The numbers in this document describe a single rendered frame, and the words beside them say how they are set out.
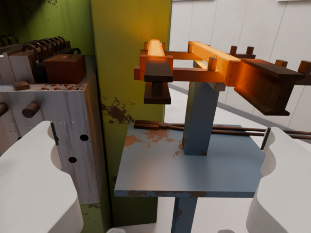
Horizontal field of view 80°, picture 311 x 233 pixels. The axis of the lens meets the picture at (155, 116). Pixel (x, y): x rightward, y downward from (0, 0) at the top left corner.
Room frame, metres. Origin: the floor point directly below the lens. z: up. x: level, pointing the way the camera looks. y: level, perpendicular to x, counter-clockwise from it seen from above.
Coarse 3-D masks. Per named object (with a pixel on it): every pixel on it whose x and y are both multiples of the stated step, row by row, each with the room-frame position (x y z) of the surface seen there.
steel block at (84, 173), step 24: (96, 72) 0.70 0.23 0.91; (0, 96) 0.44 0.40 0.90; (24, 96) 0.45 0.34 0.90; (48, 96) 0.46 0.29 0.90; (72, 96) 0.47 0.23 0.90; (96, 96) 0.65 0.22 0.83; (0, 120) 0.44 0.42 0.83; (96, 120) 0.59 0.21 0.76; (0, 144) 0.43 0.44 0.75; (72, 144) 0.46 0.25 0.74; (96, 144) 0.54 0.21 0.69; (72, 168) 0.46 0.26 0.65; (96, 168) 0.49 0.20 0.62; (96, 192) 0.47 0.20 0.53
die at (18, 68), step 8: (32, 40) 0.88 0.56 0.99; (0, 48) 0.63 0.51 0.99; (8, 56) 0.50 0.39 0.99; (16, 56) 0.51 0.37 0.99; (24, 56) 0.51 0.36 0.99; (32, 56) 0.54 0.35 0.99; (40, 56) 0.58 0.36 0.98; (0, 64) 0.50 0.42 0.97; (8, 64) 0.50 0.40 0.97; (16, 64) 0.50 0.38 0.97; (24, 64) 0.51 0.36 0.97; (32, 64) 0.52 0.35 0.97; (0, 72) 0.50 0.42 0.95; (8, 72) 0.50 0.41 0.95; (16, 72) 0.50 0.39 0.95; (24, 72) 0.51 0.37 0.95; (32, 72) 0.51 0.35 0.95; (0, 80) 0.50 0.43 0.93; (8, 80) 0.50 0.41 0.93; (16, 80) 0.50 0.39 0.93; (32, 80) 0.51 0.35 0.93
